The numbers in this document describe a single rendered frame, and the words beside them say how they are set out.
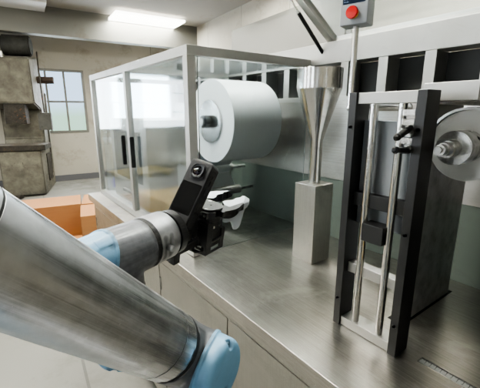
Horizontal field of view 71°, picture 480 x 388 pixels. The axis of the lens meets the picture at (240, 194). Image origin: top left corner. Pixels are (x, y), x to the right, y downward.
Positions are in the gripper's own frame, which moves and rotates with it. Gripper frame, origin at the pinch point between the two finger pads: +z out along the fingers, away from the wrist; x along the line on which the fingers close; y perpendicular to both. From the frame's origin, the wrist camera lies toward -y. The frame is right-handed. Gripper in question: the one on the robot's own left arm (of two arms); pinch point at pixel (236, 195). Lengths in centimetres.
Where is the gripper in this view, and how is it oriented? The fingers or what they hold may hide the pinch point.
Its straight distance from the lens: 68.9
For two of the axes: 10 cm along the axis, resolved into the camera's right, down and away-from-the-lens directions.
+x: 8.4, 2.6, -4.8
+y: -1.2, 9.4, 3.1
